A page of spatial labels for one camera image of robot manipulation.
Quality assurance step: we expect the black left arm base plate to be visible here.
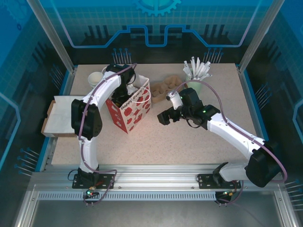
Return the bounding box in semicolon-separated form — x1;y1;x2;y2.
72;174;116;190

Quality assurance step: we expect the small connector with green light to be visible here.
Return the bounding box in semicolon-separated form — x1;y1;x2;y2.
85;188;99;199
222;189;238;198

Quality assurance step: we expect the white red printed paper bag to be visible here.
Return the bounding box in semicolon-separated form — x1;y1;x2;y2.
105;74;152;134

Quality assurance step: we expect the stack of pulp cup carriers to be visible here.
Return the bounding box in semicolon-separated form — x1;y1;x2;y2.
151;75;187;104

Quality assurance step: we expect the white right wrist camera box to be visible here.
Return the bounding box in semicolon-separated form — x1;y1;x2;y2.
165;91;183;111

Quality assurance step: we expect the slotted metal cable duct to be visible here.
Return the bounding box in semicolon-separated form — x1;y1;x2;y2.
37;192;217;201

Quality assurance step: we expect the aluminium mounting rail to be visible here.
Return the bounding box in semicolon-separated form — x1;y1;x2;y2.
30;164;284;192

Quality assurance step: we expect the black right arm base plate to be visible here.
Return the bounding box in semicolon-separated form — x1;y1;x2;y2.
197;174;241;190

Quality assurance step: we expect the stack of white napkins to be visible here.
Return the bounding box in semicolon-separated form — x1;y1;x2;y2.
44;95;85;135

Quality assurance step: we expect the pale green holder cup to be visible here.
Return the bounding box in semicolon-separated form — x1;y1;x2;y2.
185;75;205;96

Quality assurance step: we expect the aluminium frame post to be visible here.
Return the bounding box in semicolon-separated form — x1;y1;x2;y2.
238;0;282;74
26;0;78;74

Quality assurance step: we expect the stack of paper cups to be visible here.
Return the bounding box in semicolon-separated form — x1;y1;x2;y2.
87;71;105;89

